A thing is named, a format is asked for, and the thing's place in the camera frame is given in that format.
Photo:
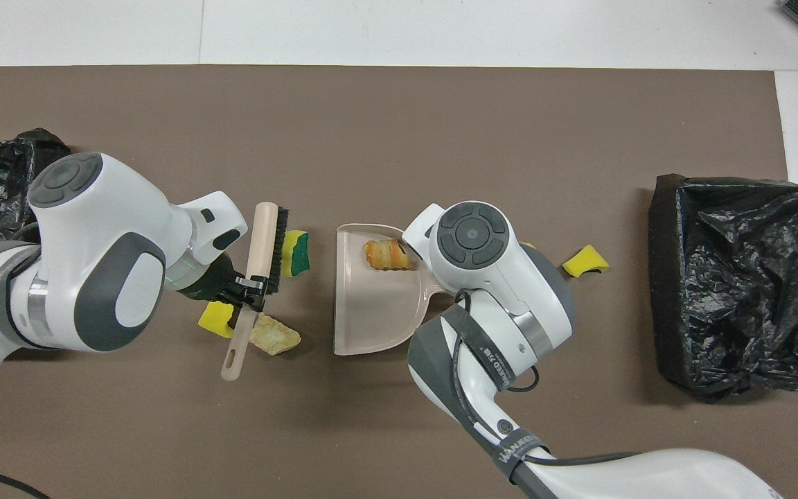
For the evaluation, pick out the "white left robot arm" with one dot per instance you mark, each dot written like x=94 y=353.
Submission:
x=94 y=263

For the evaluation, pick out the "brown table mat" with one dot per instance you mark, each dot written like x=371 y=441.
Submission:
x=371 y=125

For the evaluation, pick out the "beige plastic dustpan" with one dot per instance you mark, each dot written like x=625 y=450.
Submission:
x=371 y=312

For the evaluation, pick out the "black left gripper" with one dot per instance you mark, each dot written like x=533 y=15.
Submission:
x=208 y=284

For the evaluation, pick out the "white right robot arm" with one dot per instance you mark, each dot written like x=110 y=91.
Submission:
x=482 y=249

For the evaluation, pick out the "yellow sponge wedge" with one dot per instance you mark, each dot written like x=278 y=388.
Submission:
x=582 y=262

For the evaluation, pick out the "notched yellow sponge piece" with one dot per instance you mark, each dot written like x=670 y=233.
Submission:
x=215 y=319

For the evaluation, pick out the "green-topped yellow sponge piece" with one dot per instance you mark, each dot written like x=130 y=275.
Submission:
x=296 y=253

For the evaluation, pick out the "pale bread chunk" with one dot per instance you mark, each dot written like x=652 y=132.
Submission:
x=274 y=336

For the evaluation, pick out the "beige brush with black bristles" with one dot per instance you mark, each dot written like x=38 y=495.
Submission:
x=260 y=235

